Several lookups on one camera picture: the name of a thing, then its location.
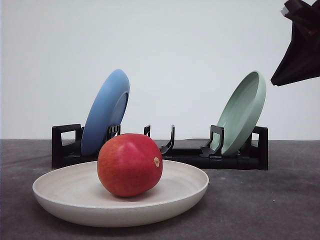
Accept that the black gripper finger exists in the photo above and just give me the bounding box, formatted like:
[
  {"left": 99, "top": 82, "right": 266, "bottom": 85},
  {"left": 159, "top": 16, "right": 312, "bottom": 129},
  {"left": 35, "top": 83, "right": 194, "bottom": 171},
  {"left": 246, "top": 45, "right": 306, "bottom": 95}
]
[{"left": 270, "top": 20, "right": 320, "bottom": 86}]

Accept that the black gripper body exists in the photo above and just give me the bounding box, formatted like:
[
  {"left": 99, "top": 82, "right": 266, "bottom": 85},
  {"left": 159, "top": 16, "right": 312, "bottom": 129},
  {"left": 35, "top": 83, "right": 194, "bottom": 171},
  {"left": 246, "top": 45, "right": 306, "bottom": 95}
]
[{"left": 284, "top": 0, "right": 320, "bottom": 36}]

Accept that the red pomegranate fruit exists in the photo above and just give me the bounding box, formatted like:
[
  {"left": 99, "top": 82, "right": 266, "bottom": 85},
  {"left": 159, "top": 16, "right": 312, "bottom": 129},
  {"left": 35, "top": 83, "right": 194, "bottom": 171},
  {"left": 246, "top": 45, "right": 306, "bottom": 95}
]
[{"left": 97, "top": 133, "right": 163, "bottom": 197}]

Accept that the white plate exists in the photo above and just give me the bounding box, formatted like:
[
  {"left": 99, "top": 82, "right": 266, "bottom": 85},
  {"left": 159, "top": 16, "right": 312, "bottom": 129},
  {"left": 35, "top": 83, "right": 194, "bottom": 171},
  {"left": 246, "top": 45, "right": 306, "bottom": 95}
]
[{"left": 32, "top": 160, "right": 209, "bottom": 228}]

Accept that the green plate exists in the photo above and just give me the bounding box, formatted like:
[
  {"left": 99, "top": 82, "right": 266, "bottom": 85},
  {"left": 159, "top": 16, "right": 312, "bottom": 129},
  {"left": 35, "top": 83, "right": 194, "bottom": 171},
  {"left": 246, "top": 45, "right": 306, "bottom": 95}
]
[{"left": 211, "top": 71, "right": 267, "bottom": 156}]

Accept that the blue plate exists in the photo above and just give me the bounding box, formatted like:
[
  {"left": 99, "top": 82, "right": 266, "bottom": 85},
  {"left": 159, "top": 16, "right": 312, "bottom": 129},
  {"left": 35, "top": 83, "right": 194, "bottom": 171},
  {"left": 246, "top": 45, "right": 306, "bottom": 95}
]
[{"left": 81, "top": 69, "right": 130, "bottom": 157}]

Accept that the black dish rack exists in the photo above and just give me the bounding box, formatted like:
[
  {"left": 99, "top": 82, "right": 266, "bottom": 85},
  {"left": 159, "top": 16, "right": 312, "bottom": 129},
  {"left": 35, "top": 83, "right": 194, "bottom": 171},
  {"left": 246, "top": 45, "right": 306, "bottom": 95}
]
[{"left": 52, "top": 124, "right": 269, "bottom": 170}]

